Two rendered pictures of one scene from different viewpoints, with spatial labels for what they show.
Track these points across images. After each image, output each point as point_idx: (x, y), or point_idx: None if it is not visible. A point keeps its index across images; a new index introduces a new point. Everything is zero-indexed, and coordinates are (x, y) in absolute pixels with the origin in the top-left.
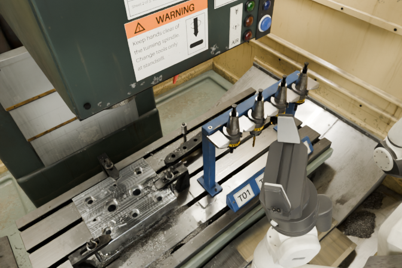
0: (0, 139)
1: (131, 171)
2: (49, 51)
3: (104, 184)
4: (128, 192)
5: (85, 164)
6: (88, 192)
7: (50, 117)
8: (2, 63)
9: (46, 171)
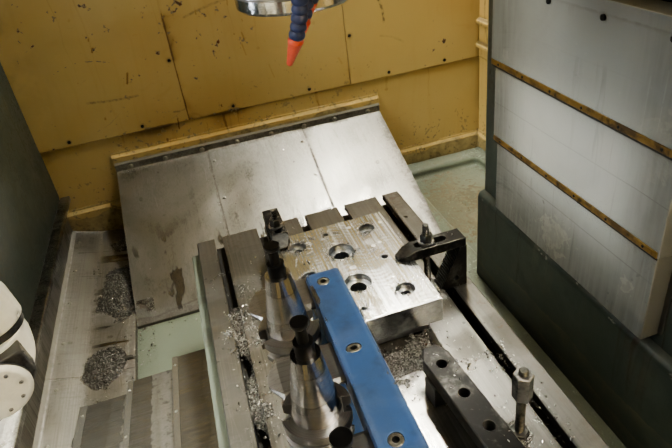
0: (492, 109)
1: (408, 278)
2: None
3: (392, 244)
4: (357, 271)
5: (535, 282)
6: (384, 227)
7: (523, 132)
8: None
9: (499, 218)
